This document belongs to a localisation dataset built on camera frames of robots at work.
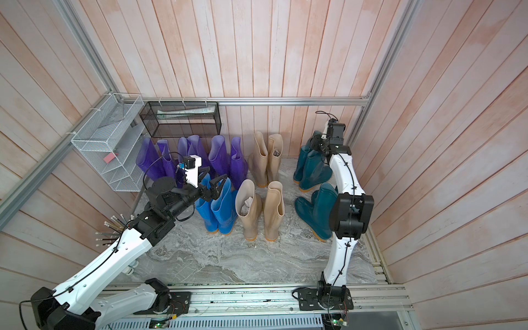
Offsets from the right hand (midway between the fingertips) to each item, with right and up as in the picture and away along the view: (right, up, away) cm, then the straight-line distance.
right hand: (314, 138), depth 94 cm
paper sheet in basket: (-69, +10, -4) cm, 70 cm away
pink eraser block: (-87, -10, -12) cm, 88 cm away
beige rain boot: (-18, -5, +1) cm, 19 cm away
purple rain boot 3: (-55, -5, -2) cm, 55 cm away
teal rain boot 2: (0, -16, -1) cm, 16 cm away
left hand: (-40, -18, -26) cm, 50 cm away
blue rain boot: (-45, -30, -21) cm, 58 cm away
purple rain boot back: (-35, -14, -4) cm, 38 cm away
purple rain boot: (-74, -11, -6) cm, 75 cm away
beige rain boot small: (-30, -30, -16) cm, 45 cm away
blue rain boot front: (-38, -29, -24) cm, 53 cm away
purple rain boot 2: (-66, -15, -5) cm, 68 cm away
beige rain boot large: (-26, -11, -4) cm, 29 cm away
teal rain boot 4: (-5, -33, -4) cm, 34 cm away
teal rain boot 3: (-1, -31, -17) cm, 35 cm away
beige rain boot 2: (-20, -31, -18) cm, 41 cm away
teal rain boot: (-5, -5, -4) cm, 8 cm away
